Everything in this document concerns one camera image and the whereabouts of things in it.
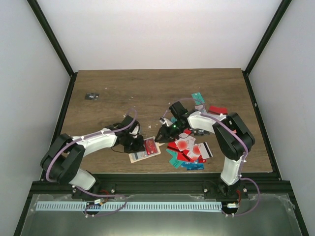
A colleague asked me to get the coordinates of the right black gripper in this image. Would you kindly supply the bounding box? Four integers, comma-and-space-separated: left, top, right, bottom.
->
155, 121, 187, 144

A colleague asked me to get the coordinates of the red VIP card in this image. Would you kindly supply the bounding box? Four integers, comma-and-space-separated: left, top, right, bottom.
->
144, 138, 158, 155

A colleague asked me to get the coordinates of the beige card holder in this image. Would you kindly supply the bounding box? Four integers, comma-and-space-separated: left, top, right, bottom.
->
129, 136, 161, 163

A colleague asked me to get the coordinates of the red card black stripe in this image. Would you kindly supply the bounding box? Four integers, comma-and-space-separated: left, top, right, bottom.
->
166, 144, 190, 162

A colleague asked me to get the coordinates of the white card red circle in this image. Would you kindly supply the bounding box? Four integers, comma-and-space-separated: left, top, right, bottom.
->
175, 136, 196, 151

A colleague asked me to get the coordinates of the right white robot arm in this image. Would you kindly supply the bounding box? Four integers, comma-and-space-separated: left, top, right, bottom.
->
155, 109, 255, 198

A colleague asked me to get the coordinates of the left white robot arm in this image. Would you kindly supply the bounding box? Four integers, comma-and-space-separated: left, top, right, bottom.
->
40, 125, 145, 199

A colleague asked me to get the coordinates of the teal VIP card front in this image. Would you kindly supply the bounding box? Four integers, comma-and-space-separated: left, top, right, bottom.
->
169, 156, 183, 169

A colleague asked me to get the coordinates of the dark grey chip card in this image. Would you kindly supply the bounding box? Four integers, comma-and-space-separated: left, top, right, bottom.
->
192, 129, 210, 136

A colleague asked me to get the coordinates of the blue card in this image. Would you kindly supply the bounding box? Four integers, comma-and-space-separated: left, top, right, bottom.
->
181, 162, 204, 171

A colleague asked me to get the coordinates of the white striped card in pile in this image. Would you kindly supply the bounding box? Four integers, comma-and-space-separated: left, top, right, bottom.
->
197, 142, 213, 159

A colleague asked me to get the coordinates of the far teal card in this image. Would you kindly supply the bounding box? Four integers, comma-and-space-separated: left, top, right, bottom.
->
191, 92, 205, 105

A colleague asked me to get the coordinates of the far red card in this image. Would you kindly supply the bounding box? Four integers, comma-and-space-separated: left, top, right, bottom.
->
208, 106, 228, 115

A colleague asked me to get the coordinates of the small black card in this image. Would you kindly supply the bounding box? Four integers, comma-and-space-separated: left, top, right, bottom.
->
85, 93, 99, 100

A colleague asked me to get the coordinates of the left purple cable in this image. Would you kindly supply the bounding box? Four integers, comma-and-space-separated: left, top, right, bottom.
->
45, 108, 137, 182

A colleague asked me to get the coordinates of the purple cable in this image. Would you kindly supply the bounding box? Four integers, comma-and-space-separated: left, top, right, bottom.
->
163, 98, 261, 217
45, 108, 137, 182

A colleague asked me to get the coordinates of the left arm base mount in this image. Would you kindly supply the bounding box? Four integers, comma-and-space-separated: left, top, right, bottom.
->
72, 175, 116, 200

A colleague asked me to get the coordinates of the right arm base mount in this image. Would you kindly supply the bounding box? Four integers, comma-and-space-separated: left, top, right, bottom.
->
202, 180, 248, 200

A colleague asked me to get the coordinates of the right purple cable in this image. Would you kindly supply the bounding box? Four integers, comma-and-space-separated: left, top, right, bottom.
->
163, 98, 261, 217

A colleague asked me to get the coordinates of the black frame rail front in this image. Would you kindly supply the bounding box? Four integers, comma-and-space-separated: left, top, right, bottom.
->
31, 173, 291, 197

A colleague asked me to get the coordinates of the light blue slotted cable duct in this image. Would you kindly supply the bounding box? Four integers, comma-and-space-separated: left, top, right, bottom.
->
35, 201, 222, 212

